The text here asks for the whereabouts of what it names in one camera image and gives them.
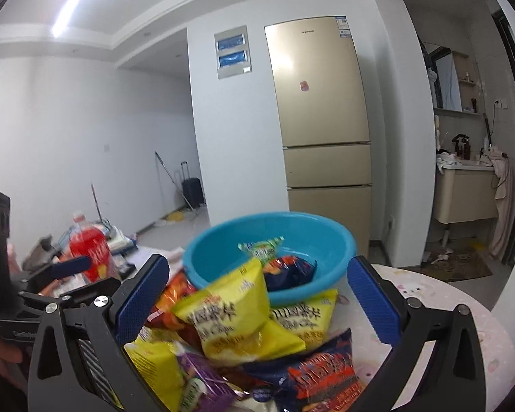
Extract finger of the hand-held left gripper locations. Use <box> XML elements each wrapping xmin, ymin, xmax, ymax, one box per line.
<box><xmin>23</xmin><ymin>256</ymin><xmax>92</xmax><ymax>295</ymax></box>
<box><xmin>19</xmin><ymin>277</ymin><xmax>122</xmax><ymax>302</ymax></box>

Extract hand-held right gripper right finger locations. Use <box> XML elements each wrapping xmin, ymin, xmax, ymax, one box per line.
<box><xmin>347</xmin><ymin>255</ymin><xmax>487</xmax><ymax>412</ymax></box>

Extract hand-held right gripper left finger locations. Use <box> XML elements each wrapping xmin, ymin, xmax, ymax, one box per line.
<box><xmin>28</xmin><ymin>254</ymin><xmax>170</xmax><ymax>412</ymax></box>

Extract orange snack packet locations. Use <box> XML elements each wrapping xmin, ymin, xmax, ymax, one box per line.
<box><xmin>146</xmin><ymin>271</ymin><xmax>200</xmax><ymax>331</ymax></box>

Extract yellow striped-edge snack packet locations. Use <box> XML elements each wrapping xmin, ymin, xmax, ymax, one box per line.
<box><xmin>124</xmin><ymin>337</ymin><xmax>185</xmax><ymax>412</ymax></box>

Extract yellow chips packet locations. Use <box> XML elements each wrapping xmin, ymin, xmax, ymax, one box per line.
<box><xmin>172</xmin><ymin>257</ymin><xmax>272</xmax><ymax>363</ymax></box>
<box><xmin>240</xmin><ymin>288</ymin><xmax>340</xmax><ymax>361</ymax></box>

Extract blue plastic basin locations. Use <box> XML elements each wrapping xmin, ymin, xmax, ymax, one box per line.
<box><xmin>182</xmin><ymin>211</ymin><xmax>358</xmax><ymax>305</ymax></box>

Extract person's left hand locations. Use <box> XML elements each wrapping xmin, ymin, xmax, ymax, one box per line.
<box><xmin>0</xmin><ymin>340</ymin><xmax>27</xmax><ymax>391</ymax></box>

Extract red drink bottle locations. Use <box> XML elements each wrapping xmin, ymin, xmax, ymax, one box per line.
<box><xmin>68</xmin><ymin>211</ymin><xmax>112</xmax><ymax>284</ymax></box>

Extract stack of books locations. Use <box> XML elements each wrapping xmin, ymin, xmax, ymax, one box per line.
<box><xmin>99</xmin><ymin>222</ymin><xmax>139</xmax><ymax>269</ymax></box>

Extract broom stick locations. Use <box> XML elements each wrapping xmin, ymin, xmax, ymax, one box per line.
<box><xmin>90</xmin><ymin>182</ymin><xmax>104</xmax><ymax>225</ymax></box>

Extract large dark blue snack packet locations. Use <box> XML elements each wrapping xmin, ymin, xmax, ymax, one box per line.
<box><xmin>240</xmin><ymin>328</ymin><xmax>365</xmax><ymax>412</ymax></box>

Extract small dark blue snack packet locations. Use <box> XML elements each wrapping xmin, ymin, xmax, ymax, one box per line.
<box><xmin>263</xmin><ymin>255</ymin><xmax>318</xmax><ymax>293</ymax></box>

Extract brown floor mat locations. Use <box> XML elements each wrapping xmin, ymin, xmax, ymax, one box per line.
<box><xmin>424</xmin><ymin>244</ymin><xmax>494</xmax><ymax>284</ymax></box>

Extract purple snack packet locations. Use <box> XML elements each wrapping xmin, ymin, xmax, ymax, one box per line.
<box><xmin>174</xmin><ymin>343</ymin><xmax>239</xmax><ymax>412</ymax></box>

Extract green white snack packet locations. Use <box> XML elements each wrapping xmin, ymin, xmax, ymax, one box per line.
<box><xmin>238</xmin><ymin>236</ymin><xmax>285</xmax><ymax>267</ymax></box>

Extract black suitcase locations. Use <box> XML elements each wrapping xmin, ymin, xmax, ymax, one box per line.
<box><xmin>179</xmin><ymin>161</ymin><xmax>205</xmax><ymax>211</ymax></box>

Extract mop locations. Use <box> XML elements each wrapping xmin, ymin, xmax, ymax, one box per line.
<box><xmin>154</xmin><ymin>151</ymin><xmax>198</xmax><ymax>212</ymax></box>

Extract beige vanity cabinet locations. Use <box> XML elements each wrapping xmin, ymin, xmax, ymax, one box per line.
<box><xmin>435</xmin><ymin>164</ymin><xmax>499</xmax><ymax>225</ymax></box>

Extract pink hanging towel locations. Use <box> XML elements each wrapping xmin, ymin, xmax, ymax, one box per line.
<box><xmin>490</xmin><ymin>148</ymin><xmax>515</xmax><ymax>259</ymax></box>

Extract gold refrigerator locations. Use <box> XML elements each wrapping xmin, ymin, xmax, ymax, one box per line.
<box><xmin>264</xmin><ymin>15</ymin><xmax>375</xmax><ymax>262</ymax></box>

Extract dark pump bottles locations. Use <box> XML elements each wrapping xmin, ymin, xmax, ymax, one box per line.
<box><xmin>452</xmin><ymin>134</ymin><xmax>473</xmax><ymax>160</ymax></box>

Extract bathroom mirror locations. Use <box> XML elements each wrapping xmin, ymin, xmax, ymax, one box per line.
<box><xmin>428</xmin><ymin>45</ymin><xmax>464</xmax><ymax>112</ymax></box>

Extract ceiling light strip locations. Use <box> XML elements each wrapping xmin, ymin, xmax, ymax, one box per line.
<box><xmin>51</xmin><ymin>0</ymin><xmax>114</xmax><ymax>39</ymax></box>

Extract grey electrical panel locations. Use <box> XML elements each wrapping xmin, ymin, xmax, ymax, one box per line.
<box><xmin>214</xmin><ymin>26</ymin><xmax>254</xmax><ymax>80</ymax></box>

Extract wooden wall shelf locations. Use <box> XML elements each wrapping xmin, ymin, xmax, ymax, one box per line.
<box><xmin>450</xmin><ymin>50</ymin><xmax>485</xmax><ymax>116</ymax></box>

